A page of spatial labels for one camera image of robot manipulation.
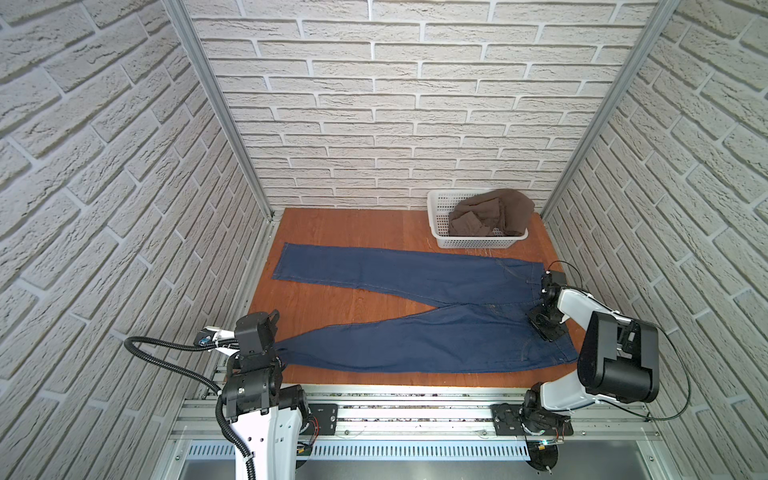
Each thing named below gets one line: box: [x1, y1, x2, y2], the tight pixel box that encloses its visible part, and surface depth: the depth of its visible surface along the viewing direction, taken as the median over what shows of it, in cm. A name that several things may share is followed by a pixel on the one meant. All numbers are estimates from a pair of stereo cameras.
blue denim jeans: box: [272, 244, 579, 374], surface depth 92 cm
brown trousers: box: [448, 189, 535, 237], surface depth 112 cm
